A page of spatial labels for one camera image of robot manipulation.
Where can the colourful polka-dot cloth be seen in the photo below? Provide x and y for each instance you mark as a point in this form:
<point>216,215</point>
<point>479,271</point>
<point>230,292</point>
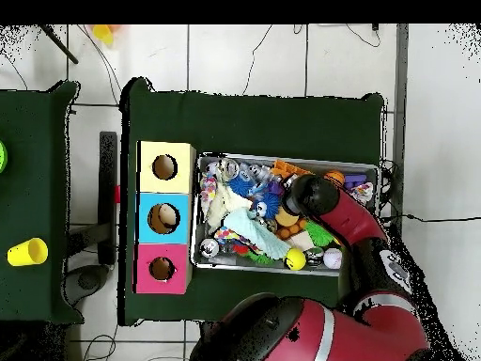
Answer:
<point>207,188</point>
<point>229,235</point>

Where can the mint green cloth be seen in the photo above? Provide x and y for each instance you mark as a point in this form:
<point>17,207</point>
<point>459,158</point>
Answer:
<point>257,233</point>

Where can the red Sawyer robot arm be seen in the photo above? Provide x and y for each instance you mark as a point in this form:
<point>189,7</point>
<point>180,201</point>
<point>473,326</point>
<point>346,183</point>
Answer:
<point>353,222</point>

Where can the shallow metal mesh bin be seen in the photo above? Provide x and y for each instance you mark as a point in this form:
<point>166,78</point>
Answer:
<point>240,265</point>

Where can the wooden box with three holes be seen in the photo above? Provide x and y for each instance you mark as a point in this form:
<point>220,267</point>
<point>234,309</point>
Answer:
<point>148,180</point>

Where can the cream white cloth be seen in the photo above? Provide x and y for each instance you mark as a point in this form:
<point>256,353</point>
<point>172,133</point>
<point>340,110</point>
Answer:
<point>225,203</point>

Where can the black and white soccer ball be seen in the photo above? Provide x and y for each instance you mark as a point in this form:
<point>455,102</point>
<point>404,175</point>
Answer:
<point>212,168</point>

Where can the orange plastic building block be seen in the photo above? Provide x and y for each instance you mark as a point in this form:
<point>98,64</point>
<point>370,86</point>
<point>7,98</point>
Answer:
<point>287,169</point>

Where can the dark green table cloth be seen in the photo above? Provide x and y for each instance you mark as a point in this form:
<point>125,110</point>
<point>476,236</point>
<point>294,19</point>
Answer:
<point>255,120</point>
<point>30,169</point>

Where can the yellow smiley ball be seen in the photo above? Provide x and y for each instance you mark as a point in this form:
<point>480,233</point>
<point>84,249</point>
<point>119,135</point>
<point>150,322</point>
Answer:
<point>295,259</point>

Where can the green tentacle puffer ball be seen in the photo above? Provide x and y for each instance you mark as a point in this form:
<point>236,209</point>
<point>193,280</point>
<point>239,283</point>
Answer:
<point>319,235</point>

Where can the orange basketball toy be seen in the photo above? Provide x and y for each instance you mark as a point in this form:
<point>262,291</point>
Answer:
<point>335,176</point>

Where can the white baseball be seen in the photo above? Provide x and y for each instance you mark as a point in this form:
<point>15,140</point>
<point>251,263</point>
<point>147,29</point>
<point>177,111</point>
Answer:
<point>332,258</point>

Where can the black flat panel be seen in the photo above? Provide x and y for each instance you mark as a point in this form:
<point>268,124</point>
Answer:
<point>108,195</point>

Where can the yellow plastic cup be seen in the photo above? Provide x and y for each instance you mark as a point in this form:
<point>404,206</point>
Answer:
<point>27,252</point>
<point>102,34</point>

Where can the black rod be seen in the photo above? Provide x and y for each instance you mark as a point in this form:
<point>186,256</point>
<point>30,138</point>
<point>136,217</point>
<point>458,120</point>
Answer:
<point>60,44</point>

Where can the green round object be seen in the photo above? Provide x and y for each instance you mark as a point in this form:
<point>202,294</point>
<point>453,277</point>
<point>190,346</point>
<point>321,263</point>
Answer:
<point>2,156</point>

